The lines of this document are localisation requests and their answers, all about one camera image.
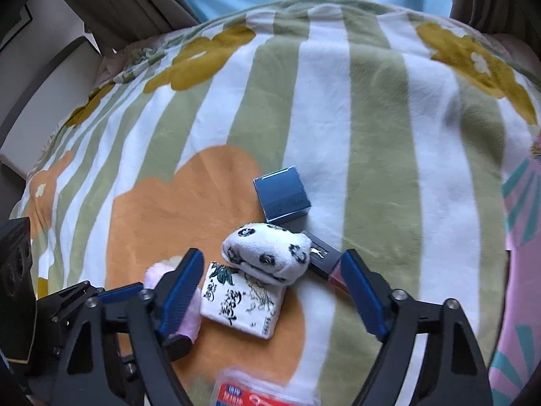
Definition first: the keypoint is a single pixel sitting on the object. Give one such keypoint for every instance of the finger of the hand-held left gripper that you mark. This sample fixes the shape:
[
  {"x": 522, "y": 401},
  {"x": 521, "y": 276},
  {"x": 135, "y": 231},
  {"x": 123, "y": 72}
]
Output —
[
  {"x": 67, "y": 300},
  {"x": 122, "y": 294}
]

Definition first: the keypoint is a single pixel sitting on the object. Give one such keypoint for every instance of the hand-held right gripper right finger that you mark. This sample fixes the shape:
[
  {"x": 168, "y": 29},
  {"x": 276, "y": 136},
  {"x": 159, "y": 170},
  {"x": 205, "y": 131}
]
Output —
[{"x": 363, "y": 300}]

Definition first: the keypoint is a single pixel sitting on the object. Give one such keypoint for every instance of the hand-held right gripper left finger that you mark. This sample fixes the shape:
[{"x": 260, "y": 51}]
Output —
[{"x": 181, "y": 292}]

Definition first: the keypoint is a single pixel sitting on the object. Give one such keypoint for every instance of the pink fluffy scrunchie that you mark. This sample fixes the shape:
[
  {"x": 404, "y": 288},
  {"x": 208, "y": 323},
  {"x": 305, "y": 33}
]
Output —
[{"x": 152, "y": 277}]

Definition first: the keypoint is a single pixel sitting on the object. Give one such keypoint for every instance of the white ink-print packet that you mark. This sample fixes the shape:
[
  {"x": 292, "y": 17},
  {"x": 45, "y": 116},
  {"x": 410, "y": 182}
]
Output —
[{"x": 236, "y": 308}]

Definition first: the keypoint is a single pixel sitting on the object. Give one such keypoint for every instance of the black case with red end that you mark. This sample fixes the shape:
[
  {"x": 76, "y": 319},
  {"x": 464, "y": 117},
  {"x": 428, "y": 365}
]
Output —
[{"x": 321, "y": 256}]

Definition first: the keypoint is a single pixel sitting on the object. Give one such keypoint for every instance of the white panda-print sock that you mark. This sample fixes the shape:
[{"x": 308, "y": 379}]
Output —
[{"x": 266, "y": 249}]

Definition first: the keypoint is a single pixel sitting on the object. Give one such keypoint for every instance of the red and white plastic packet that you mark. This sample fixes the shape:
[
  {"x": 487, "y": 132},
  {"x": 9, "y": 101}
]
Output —
[{"x": 262, "y": 391}]

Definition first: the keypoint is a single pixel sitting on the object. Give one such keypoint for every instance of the small blue box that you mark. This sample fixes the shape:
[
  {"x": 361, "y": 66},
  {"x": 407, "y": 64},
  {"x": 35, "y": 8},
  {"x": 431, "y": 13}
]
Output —
[{"x": 281, "y": 198}]

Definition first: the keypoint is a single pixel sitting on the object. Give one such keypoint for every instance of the striped floral blanket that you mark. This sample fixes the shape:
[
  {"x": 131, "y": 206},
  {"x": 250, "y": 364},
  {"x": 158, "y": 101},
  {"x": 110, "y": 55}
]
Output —
[{"x": 359, "y": 135}]

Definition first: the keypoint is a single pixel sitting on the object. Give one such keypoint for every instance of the beige bed side panel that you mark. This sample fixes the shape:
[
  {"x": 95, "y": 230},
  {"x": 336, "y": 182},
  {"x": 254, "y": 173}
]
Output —
[{"x": 50, "y": 93}]

